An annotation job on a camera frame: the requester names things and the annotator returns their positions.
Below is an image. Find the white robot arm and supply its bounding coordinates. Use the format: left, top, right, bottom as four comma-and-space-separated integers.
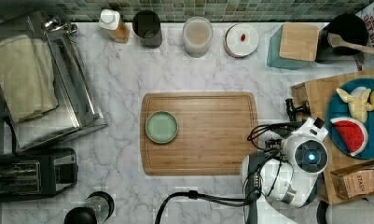
241, 118, 328, 224

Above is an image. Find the wooden drawer unit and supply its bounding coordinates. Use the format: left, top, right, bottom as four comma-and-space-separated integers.
290, 66, 374, 206

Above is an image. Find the small green plate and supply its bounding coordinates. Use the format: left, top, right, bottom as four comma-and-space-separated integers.
145, 111, 178, 144

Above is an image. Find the bamboo cutting board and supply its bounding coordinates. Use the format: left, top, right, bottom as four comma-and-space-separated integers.
140, 91, 257, 175

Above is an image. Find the glass jar with beige contents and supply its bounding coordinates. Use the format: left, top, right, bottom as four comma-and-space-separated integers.
183, 17, 214, 58

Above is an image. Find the white lidded round container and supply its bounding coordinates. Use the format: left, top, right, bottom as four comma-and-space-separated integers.
224, 23, 259, 58

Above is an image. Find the dark grey cup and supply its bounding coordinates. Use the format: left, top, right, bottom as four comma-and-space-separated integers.
132, 10, 162, 49

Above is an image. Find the steel dish rack tray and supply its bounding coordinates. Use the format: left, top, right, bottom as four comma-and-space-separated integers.
0, 11, 106, 150

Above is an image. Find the bottle with white cap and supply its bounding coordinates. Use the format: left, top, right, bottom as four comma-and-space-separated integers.
99, 9, 130, 44

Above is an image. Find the teal canister with wooden lid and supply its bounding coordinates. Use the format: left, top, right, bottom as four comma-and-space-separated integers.
267, 22, 319, 70

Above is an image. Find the black pepper grinder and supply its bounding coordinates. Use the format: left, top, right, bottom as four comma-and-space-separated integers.
63, 191, 115, 224

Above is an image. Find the black toaster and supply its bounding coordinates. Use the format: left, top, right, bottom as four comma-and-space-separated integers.
0, 148, 78, 203

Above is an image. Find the wooden spoon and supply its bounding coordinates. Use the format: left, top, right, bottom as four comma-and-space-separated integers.
327, 33, 374, 55

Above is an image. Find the cream folded towel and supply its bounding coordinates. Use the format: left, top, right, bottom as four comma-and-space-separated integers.
0, 35, 58, 122

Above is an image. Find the toy watermelon slice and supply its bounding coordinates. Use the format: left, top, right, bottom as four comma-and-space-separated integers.
330, 117, 368, 157

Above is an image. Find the toy peeled banana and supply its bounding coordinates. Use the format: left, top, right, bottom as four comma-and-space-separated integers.
336, 88, 374, 123

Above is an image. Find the brown Stash tea box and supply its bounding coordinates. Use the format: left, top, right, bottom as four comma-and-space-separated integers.
331, 165, 374, 199

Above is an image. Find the black utensil pot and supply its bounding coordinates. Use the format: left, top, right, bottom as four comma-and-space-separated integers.
315, 14, 368, 64

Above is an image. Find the cereal box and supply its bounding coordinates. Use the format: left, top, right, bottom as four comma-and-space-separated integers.
354, 0, 374, 71

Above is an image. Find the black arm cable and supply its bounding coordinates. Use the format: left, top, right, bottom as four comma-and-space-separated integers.
154, 189, 254, 224

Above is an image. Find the black drawer handle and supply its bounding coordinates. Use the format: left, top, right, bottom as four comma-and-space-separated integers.
285, 98, 311, 121

